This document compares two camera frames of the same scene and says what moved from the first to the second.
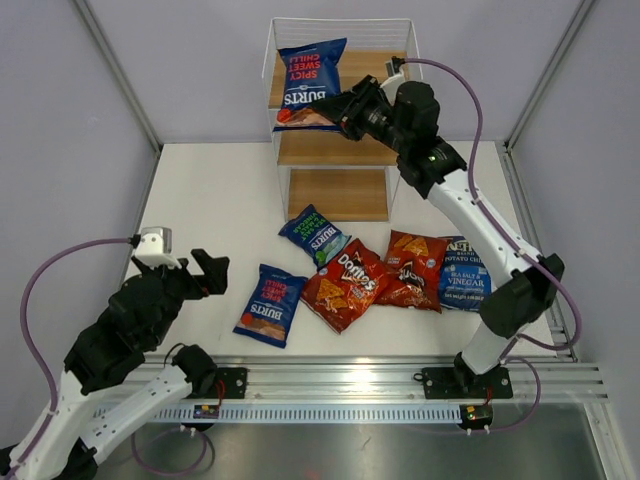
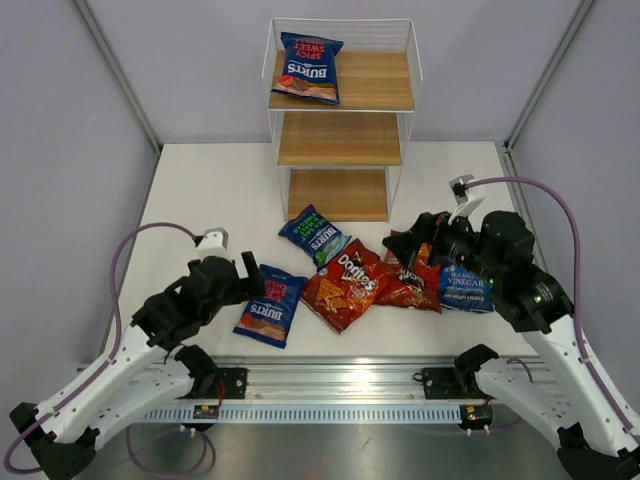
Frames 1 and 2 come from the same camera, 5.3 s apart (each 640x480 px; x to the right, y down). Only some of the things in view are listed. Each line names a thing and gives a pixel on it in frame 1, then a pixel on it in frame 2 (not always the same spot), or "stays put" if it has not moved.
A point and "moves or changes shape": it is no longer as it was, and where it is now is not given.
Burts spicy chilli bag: (311, 74) moves or changes shape
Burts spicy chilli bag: (271, 305) stays put
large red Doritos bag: (345, 287) stays put
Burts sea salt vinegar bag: (315, 235) stays put
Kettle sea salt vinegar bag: (465, 281) stays put
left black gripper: (215, 280) to (247, 288)
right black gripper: (348, 108) to (430, 227)
